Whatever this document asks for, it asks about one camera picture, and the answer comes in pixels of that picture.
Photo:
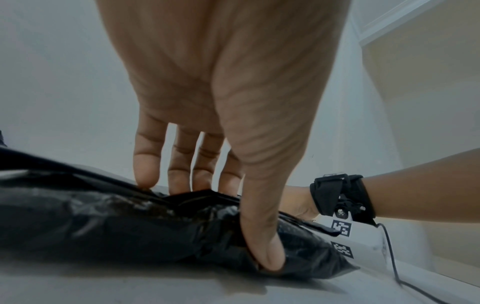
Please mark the black packet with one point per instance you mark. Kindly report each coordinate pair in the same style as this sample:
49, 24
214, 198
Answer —
112, 222

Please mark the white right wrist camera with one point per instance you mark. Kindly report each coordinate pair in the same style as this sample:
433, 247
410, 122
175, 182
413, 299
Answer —
367, 246

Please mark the person's right hand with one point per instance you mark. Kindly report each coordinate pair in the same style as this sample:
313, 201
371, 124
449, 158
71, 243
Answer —
300, 202

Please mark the person's right forearm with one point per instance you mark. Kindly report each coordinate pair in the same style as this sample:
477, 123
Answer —
423, 190

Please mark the person's left hand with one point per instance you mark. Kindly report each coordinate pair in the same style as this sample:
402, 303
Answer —
225, 74

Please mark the black right wristband with markers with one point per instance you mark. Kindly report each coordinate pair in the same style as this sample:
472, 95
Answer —
356, 193

